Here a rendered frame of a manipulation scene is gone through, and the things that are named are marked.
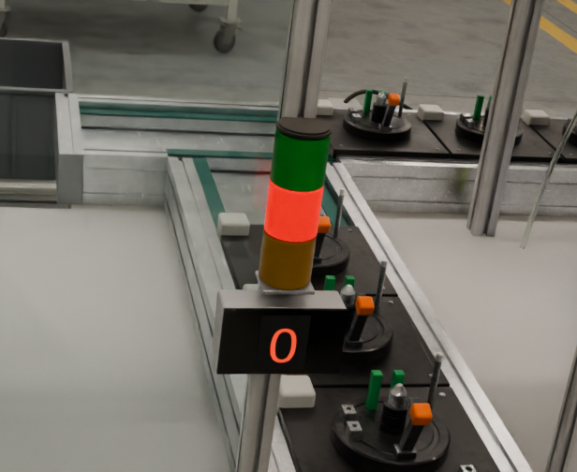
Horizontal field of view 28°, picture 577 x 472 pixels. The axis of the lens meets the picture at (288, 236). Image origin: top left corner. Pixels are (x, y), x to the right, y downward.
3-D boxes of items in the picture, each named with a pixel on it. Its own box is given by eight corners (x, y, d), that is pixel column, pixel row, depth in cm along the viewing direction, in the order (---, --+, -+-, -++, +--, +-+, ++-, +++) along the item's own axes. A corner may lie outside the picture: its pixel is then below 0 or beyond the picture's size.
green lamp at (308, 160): (329, 193, 106) (336, 141, 104) (274, 191, 105) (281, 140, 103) (317, 171, 110) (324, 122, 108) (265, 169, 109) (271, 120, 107)
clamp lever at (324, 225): (320, 259, 177) (331, 225, 171) (308, 259, 176) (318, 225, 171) (317, 242, 179) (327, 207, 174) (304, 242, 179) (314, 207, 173)
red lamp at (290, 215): (322, 243, 108) (329, 194, 106) (269, 242, 107) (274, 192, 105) (310, 219, 112) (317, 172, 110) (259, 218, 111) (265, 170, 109)
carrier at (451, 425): (516, 517, 133) (539, 425, 128) (310, 524, 128) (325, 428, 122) (449, 398, 154) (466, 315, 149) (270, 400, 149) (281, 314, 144)
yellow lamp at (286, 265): (315, 290, 110) (321, 243, 108) (262, 290, 109) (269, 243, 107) (303, 266, 114) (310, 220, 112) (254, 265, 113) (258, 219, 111)
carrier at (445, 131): (561, 167, 240) (574, 109, 235) (450, 163, 235) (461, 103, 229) (517, 125, 261) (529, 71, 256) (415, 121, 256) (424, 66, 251)
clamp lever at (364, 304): (362, 344, 155) (375, 307, 150) (347, 344, 155) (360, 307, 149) (357, 322, 158) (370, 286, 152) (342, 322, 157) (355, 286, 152)
